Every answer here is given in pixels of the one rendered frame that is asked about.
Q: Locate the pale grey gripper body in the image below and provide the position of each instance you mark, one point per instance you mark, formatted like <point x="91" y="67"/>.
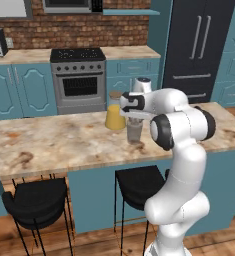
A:
<point x="135" y="114"/>

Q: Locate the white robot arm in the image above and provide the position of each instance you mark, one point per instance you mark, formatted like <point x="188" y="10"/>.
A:
<point x="184" y="160"/>

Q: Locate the clear glass cup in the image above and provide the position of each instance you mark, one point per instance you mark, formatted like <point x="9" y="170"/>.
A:
<point x="134" y="132"/>

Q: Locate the yellow jar with cork lid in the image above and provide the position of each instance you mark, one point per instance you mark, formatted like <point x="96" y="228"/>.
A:
<point x="115" y="117"/>

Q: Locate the blue drawer cupboards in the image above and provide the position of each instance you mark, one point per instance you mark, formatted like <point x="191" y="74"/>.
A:
<point x="130" y="71"/>

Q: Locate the silver oven with black hob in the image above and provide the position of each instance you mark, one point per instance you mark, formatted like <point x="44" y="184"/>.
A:
<point x="78" y="83"/>

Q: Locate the black bar stool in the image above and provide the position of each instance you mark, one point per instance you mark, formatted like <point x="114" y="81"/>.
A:
<point x="35" y="201"/>
<point x="139" y="186"/>

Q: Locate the black fridge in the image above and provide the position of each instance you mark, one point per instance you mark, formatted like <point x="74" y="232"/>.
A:
<point x="197" y="50"/>

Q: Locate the blue kitchen island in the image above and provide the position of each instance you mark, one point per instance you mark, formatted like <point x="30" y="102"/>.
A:
<point x="99" y="196"/>

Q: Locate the blue tall cupboards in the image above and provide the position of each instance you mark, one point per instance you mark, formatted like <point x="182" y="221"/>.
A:
<point x="231" y="56"/>

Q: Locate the blue base cupboards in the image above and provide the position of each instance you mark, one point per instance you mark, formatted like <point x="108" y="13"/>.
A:
<point x="22" y="90"/>

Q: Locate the silver microwave oven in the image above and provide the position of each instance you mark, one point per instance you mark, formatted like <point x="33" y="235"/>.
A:
<point x="72" y="5"/>

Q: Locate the grey framed window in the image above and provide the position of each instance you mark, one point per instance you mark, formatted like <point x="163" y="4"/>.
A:
<point x="8" y="8"/>

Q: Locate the blue wall shelf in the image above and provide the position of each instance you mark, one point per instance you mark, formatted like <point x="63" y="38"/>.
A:
<point x="130" y="12"/>

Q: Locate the white wall socket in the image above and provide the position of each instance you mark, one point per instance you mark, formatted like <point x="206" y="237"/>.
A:
<point x="9" y="42"/>

